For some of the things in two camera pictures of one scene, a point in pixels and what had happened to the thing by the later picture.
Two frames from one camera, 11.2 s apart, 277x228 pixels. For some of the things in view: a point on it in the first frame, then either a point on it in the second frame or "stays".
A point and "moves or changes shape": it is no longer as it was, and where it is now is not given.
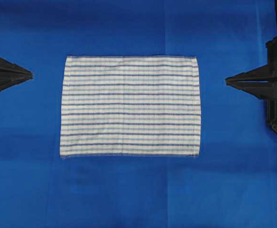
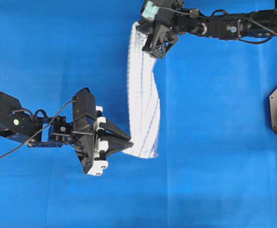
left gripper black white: [1, 73] to [91, 151]
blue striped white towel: [114, 105] moves or changes shape
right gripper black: [272, 81] to [173, 14]
